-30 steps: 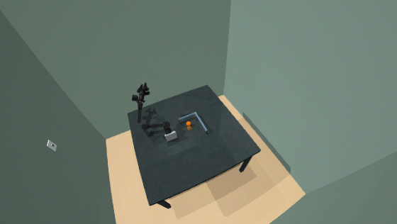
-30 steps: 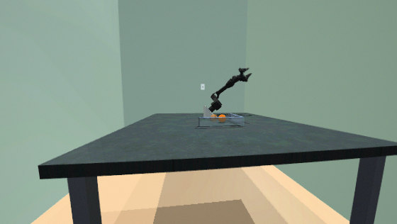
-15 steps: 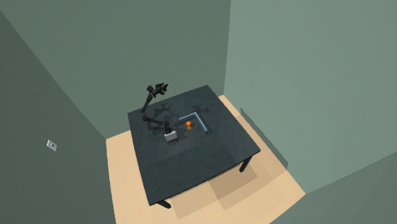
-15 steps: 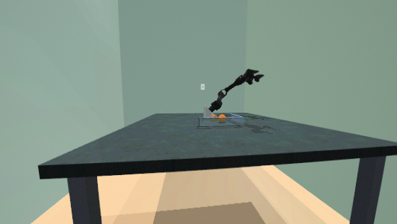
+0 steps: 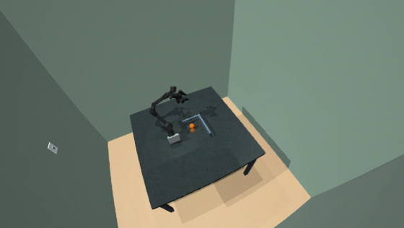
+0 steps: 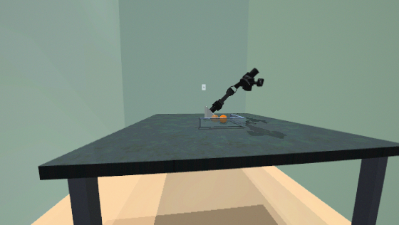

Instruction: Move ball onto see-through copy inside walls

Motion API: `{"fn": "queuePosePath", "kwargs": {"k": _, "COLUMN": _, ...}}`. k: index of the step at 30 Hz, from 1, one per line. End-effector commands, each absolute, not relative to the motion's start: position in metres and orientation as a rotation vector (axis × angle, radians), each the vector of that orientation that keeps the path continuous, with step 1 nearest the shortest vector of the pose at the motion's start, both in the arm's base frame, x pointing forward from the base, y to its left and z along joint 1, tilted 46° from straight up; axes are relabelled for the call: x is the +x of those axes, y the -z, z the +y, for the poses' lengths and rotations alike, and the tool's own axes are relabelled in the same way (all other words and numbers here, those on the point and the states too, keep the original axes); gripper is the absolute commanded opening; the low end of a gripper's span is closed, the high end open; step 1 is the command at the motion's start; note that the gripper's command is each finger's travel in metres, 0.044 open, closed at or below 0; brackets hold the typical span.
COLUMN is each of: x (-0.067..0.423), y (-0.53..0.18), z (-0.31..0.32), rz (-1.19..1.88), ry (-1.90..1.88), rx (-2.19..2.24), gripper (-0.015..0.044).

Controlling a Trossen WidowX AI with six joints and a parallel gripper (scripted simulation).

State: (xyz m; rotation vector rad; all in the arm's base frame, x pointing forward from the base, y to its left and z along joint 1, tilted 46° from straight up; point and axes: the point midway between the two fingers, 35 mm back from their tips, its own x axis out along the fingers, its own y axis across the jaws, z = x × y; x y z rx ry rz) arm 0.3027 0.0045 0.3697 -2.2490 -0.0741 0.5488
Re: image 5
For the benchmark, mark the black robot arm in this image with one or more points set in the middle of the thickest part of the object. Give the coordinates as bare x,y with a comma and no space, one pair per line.
154,113

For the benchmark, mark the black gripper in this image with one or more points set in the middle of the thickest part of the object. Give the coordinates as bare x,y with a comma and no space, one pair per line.
179,95

